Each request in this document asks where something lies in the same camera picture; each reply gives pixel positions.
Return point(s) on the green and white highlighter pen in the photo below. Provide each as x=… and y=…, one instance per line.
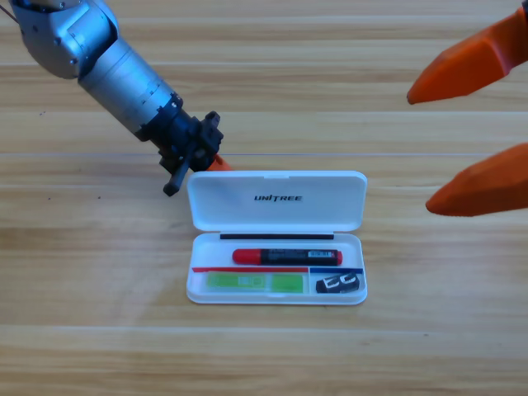
x=247, y=282

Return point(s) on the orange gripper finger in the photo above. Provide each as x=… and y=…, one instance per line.
x=474, y=66
x=486, y=187

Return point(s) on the white Unitree pencil case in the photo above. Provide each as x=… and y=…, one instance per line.
x=276, y=210

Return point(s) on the black eraser with white print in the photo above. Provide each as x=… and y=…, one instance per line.
x=336, y=284

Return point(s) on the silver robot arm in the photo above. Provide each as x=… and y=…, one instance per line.
x=103, y=62

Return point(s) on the red and black marker pen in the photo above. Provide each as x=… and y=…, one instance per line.
x=288, y=256

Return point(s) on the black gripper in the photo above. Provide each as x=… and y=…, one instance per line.
x=185, y=140

